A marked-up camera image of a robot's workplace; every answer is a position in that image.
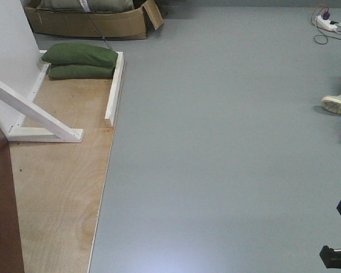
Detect brown wooden door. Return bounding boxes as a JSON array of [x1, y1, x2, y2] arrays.
[[0, 129, 24, 272]]

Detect open cardboard box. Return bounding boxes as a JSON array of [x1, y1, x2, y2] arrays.
[[24, 1, 164, 39]]

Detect plywood base board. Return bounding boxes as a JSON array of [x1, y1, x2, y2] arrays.
[[10, 79, 114, 272]]

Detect lower green sandbag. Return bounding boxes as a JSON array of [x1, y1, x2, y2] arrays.
[[48, 64, 115, 80]]

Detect green sandbag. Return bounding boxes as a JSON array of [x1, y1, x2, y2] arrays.
[[41, 43, 118, 68], [48, 64, 115, 80]]

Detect upper green sandbag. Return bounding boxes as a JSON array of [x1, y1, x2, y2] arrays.
[[41, 43, 118, 68]]

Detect large olive woven sack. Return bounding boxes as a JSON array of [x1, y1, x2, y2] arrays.
[[39, 0, 134, 13]]

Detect white sneaker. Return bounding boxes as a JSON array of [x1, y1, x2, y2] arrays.
[[321, 95, 341, 114]]

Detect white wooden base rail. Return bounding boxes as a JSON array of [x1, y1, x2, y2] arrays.
[[105, 52, 126, 128]]

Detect thin black strap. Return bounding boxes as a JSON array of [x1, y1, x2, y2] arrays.
[[78, 0, 119, 52]]

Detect white wooden door frame stand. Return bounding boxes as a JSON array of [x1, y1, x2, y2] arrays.
[[0, 1, 84, 143]]

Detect orange cable on floor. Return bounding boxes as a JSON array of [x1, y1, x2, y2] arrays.
[[309, 3, 341, 46]]

